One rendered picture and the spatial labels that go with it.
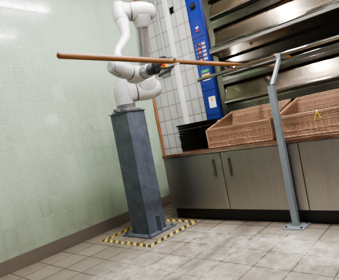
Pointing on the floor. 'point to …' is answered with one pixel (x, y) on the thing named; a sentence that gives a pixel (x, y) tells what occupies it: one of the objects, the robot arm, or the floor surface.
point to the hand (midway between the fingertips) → (173, 61)
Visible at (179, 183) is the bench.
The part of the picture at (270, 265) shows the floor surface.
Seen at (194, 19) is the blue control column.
